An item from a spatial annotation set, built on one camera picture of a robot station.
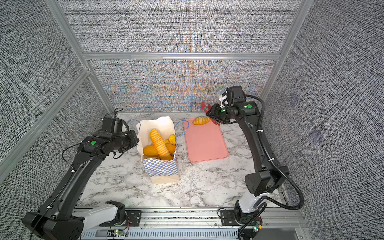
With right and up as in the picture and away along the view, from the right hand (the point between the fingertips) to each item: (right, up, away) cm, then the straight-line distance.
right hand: (210, 113), depth 75 cm
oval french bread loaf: (-31, -20, +8) cm, 38 cm away
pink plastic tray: (0, -17, +29) cm, 34 cm away
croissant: (-3, -2, +35) cm, 35 cm away
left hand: (-35, -12, -1) cm, 37 cm away
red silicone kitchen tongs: (-3, +5, +9) cm, 11 cm away
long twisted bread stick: (-24, -22, +7) cm, 33 cm away
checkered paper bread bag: (-24, -29, -2) cm, 38 cm away
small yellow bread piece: (-21, -14, +13) cm, 28 cm away
